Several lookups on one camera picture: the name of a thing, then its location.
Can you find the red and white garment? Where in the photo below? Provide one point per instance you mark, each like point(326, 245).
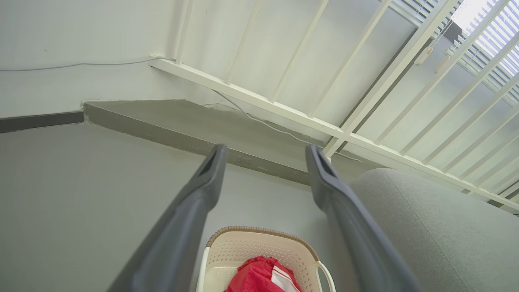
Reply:
point(255, 278)

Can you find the white window blinds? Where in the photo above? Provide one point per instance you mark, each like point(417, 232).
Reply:
point(492, 38)

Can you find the cream perforated laundry basket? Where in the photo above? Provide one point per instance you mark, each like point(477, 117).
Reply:
point(227, 259)

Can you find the white railing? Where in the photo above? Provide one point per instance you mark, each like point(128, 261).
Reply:
point(251, 97)

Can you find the black baseboard strip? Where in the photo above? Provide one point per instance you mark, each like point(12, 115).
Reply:
point(40, 121)

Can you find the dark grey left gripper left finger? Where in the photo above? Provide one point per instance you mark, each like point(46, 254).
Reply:
point(178, 227)

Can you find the grey fabric sofa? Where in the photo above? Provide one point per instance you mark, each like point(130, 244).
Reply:
point(438, 235)

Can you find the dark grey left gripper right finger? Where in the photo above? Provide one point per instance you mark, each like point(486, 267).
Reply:
point(348, 227)

